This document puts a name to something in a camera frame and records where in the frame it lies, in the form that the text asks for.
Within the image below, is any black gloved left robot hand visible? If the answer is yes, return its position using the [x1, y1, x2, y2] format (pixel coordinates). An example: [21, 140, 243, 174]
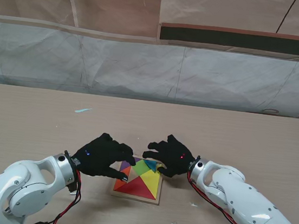
[69, 129, 139, 183]

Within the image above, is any marble print backdrop sheet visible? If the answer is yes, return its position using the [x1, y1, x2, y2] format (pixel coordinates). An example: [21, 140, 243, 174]
[0, 16, 299, 121]

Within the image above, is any purple tangram triangle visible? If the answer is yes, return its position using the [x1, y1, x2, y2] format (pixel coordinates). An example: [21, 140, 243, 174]
[120, 156, 143, 175]

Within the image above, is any light blue tape scrap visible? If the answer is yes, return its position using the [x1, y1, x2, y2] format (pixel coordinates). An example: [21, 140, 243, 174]
[74, 106, 93, 114]

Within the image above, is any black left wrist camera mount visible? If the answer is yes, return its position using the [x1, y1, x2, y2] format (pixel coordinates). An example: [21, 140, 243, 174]
[66, 182, 78, 196]

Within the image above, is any yellow large tangram triangle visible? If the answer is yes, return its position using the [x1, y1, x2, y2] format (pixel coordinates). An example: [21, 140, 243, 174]
[137, 160, 163, 200]

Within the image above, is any red large tangram triangle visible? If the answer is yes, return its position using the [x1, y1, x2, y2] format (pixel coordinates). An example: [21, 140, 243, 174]
[114, 173, 157, 200]

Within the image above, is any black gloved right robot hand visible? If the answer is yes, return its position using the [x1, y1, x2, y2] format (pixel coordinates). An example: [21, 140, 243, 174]
[140, 131, 198, 180]

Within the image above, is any red black hand cable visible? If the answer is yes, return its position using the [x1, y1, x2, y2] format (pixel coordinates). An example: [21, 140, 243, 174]
[180, 172, 265, 224]
[28, 163, 85, 224]

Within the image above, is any orange tangram parallelogram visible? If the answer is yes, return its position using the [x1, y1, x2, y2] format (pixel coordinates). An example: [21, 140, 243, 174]
[113, 165, 131, 193]

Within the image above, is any green tangram square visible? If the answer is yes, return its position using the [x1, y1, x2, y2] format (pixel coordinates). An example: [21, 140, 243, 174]
[131, 158, 153, 178]

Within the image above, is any natural wood tangram triangle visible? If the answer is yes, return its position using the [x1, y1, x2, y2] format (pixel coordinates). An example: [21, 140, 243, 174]
[127, 167, 140, 184]

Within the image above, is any black strip with red edge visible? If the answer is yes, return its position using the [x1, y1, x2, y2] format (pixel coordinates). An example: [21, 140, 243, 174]
[157, 20, 299, 61]

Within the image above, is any red black left hand cable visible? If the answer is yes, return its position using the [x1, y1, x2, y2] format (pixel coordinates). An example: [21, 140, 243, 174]
[28, 163, 85, 224]

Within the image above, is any red black right hand cable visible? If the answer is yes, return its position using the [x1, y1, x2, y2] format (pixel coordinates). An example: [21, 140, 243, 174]
[180, 172, 265, 224]

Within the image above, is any blue small tangram triangle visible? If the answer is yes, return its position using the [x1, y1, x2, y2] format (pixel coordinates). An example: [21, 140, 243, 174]
[144, 159, 159, 173]

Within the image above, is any beige paper backdrop sheet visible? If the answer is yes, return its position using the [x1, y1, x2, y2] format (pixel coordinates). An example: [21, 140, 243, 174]
[0, 0, 299, 64]

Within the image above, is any square wooden tangram tray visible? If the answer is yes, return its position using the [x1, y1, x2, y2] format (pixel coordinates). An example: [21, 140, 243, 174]
[110, 154, 166, 206]

